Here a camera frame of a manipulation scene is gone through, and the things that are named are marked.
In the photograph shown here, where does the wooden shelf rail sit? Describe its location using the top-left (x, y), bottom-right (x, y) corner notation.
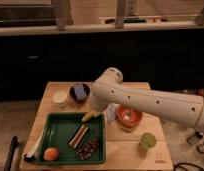
top-left (0, 21), bottom-right (204, 36)

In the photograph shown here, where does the black stick on floor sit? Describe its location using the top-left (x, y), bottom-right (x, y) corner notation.
top-left (4, 136), bottom-right (18, 171)

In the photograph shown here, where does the green plastic cup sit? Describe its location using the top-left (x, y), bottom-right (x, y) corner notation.
top-left (140, 133), bottom-right (156, 150)

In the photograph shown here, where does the metal fork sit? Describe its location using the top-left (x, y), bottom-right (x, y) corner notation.
top-left (123, 112), bottom-right (132, 121)

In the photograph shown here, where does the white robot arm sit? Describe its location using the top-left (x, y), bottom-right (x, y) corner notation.
top-left (90, 67), bottom-right (204, 133)

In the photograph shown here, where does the red bowl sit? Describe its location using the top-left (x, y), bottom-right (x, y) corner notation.
top-left (116, 105), bottom-right (143, 128)

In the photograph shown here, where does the white paper cup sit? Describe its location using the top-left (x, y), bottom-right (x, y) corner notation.
top-left (52, 91), bottom-right (67, 108)

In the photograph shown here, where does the yellow banana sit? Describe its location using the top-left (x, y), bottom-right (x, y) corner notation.
top-left (82, 110), bottom-right (101, 122)

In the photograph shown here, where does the bunch of dark grapes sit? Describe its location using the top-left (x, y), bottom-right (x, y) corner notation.
top-left (76, 137), bottom-right (99, 160)

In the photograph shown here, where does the green tray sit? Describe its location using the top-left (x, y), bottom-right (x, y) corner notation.
top-left (37, 112), bottom-right (106, 165)

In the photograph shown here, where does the black cable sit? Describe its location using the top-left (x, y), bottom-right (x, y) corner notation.
top-left (173, 161), bottom-right (204, 171)

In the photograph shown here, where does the grey folded cloth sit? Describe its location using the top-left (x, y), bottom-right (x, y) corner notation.
top-left (106, 103), bottom-right (118, 123)

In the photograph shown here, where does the spice jar rack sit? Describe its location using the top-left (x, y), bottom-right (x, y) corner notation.
top-left (186, 88), bottom-right (204, 155)

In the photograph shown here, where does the dark bowl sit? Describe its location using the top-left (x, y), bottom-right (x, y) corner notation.
top-left (69, 83), bottom-right (90, 103)

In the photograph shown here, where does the orange fruit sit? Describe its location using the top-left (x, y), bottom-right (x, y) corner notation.
top-left (44, 147), bottom-right (59, 161)

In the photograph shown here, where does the blue sponge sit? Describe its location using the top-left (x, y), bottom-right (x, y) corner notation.
top-left (74, 84), bottom-right (87, 100)

